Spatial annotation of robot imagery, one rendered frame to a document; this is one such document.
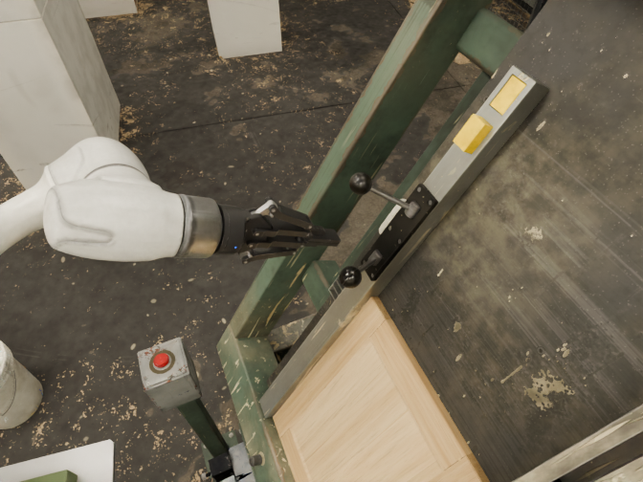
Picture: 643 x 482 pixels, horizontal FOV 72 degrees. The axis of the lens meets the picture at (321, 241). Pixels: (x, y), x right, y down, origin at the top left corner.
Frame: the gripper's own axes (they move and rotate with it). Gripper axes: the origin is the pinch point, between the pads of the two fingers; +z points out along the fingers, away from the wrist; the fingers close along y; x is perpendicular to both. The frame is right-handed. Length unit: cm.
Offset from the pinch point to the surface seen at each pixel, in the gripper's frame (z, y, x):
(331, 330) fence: 11.8, 20.7, 6.1
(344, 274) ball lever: -0.2, -0.7, 9.6
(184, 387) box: -1, 69, -11
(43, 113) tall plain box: -25, 114, -212
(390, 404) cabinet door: 14.2, 17.8, 24.9
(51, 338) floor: -18, 178, -105
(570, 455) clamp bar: 8.6, -9.6, 45.4
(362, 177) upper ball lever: 0.7, -13.4, -0.1
